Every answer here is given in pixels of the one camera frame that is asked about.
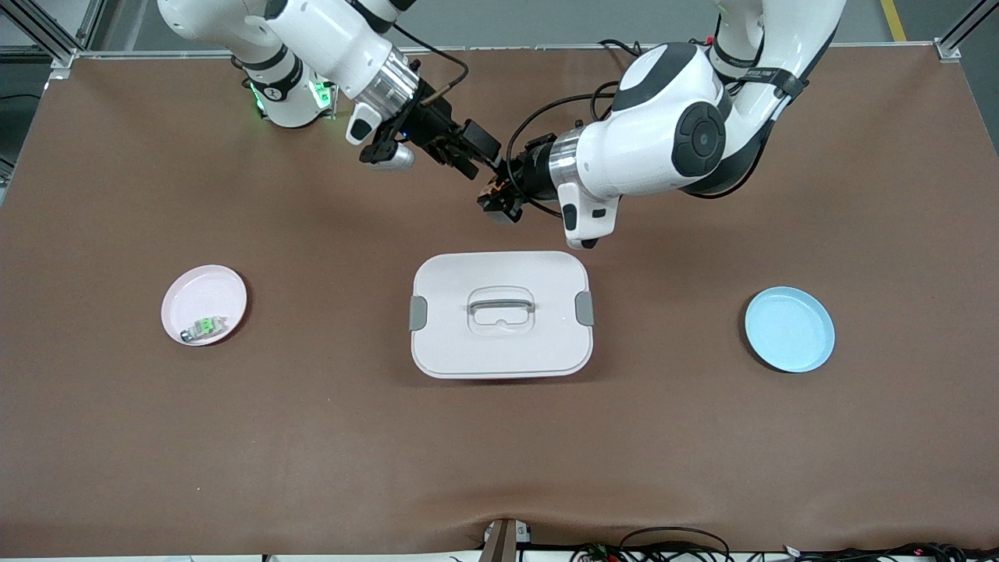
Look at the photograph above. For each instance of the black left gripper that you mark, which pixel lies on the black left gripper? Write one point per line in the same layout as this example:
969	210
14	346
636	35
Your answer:
535	175

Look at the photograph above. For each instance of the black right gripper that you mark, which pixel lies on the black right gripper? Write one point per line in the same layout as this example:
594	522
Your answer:
431	122

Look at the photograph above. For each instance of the orange and black switch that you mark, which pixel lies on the orange and black switch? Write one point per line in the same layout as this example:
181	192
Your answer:
492	190

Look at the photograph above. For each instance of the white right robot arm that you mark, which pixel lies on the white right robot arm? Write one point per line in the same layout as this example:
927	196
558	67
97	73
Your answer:
328	31

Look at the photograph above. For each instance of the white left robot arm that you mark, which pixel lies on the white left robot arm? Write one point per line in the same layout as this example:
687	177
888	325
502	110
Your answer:
648	148

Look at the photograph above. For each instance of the white lidded storage box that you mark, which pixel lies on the white lidded storage box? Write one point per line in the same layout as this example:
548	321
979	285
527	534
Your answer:
499	351

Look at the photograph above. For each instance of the pink round plate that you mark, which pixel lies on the pink round plate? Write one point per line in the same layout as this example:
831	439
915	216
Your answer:
203	297

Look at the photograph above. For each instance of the light blue round plate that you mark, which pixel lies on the light blue round plate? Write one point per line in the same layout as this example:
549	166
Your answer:
788	332

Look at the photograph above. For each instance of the aluminium table edge rail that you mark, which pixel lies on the aluminium table edge rail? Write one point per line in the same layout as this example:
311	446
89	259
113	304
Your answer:
507	48

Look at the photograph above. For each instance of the green and grey switch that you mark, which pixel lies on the green and grey switch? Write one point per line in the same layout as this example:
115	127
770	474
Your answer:
206	327

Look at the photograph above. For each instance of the small metal mounting bracket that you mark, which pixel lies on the small metal mounting bracket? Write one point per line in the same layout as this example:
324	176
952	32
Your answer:
503	542

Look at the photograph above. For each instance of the aluminium frame corner post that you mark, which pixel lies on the aluminium frame corner post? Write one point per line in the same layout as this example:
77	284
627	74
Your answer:
47	35
964	35

